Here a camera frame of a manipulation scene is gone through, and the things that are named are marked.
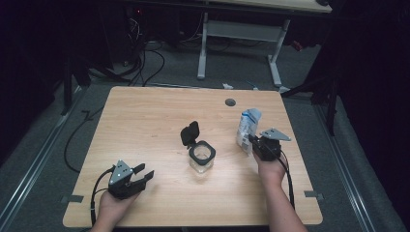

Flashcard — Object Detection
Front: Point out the black metal stand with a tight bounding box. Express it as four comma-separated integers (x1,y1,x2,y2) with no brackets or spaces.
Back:
61,54,93,116

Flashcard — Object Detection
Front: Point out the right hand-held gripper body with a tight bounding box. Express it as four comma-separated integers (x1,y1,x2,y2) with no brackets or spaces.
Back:
250,128,292,162

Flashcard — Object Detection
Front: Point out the black tripod stand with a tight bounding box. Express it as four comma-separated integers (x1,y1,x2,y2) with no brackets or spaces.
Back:
279,73,342,136

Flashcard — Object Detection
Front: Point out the white and blue packet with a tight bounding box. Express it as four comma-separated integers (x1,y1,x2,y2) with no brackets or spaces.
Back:
236,107,263,156

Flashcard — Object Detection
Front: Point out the grey tape piece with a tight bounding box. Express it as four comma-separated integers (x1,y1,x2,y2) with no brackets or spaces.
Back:
304,189,324,200
61,194,85,205

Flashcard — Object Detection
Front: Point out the long black floor cable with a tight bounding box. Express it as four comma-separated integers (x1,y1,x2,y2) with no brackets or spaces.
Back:
63,105,105,174

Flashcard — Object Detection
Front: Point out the person's right hand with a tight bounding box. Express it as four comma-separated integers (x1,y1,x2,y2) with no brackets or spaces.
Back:
252,152,287,189

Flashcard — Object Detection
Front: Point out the person's left hand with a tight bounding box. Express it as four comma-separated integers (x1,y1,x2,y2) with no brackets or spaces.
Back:
96,190,140,227

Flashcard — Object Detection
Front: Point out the metal floor rail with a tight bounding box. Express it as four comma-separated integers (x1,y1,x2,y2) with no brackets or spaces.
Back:
0,86,88,223
313,104,376,232

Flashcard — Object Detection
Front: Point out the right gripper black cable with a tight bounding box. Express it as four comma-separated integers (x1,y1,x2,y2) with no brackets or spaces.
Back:
272,146,296,211

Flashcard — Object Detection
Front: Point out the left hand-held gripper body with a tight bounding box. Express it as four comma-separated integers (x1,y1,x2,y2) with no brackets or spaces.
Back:
107,159,143,200

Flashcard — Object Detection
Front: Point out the glass jar with black lid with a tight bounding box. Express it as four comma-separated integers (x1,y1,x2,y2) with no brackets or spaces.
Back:
180,120,217,175

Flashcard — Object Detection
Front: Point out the black floor cable bundle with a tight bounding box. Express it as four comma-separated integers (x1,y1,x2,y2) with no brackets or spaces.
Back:
86,42,166,87

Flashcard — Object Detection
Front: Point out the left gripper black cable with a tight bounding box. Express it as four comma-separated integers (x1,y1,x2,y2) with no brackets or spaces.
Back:
90,165,116,226

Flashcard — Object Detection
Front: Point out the desk with grey metal frame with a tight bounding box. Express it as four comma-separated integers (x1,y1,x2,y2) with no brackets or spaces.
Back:
196,0,333,95

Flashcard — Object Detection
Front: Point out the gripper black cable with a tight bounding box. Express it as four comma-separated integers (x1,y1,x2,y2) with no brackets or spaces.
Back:
272,146,296,211
90,165,116,226

